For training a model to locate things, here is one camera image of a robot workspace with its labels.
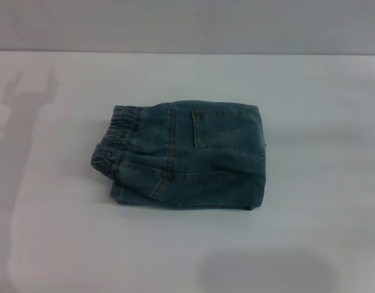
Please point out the blue denim shorts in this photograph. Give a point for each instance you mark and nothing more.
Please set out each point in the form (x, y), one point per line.
(190, 158)

